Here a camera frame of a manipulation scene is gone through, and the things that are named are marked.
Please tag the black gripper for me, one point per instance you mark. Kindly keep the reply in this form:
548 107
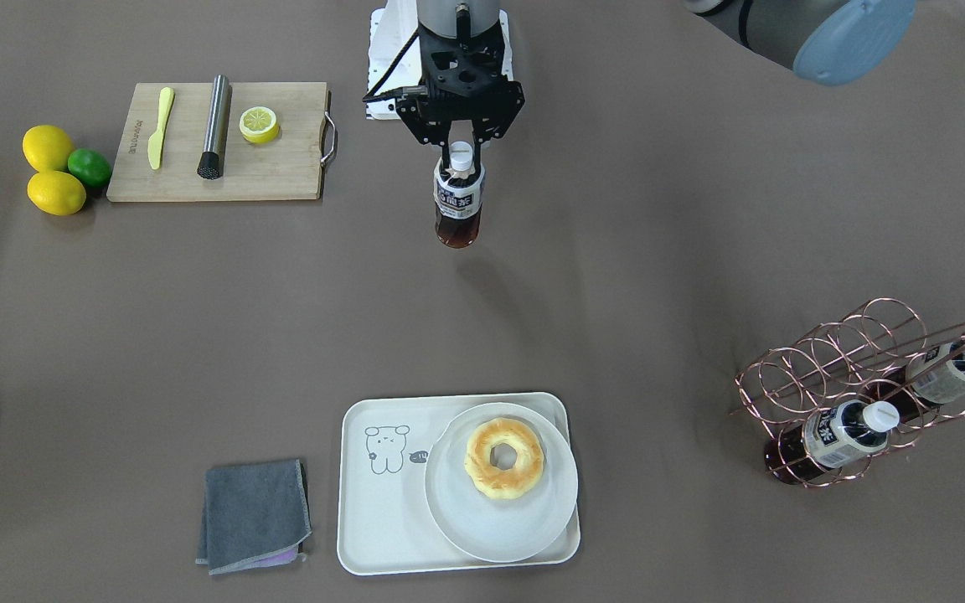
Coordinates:
410 110

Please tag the grey folded cloth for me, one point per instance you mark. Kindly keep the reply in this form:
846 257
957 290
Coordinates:
254 516

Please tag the cream rectangular tray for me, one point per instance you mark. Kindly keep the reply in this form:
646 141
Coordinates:
406 504

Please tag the half lemon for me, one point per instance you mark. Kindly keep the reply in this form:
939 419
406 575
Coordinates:
259 124

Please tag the whole yellow lemon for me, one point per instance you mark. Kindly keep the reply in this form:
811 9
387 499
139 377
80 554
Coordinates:
47 148

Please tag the white round plate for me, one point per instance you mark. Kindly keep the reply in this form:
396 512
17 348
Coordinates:
500 531

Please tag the yellow plastic knife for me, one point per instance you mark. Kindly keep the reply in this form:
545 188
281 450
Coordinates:
166 98

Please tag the copper wire bottle rack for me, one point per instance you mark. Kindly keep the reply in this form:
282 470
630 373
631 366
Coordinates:
833 363

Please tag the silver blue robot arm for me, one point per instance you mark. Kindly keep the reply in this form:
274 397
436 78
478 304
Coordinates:
828 42

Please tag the green lime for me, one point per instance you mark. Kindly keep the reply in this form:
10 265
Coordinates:
90 167

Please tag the tea bottle white cap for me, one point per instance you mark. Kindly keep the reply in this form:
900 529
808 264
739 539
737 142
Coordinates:
458 182

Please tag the wooden cutting board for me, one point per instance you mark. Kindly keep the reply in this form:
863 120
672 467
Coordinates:
289 168

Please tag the glazed donut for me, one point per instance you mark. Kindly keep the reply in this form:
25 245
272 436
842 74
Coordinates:
504 459

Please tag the steel muddler black tip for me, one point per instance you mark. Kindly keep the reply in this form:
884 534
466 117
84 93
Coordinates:
211 160

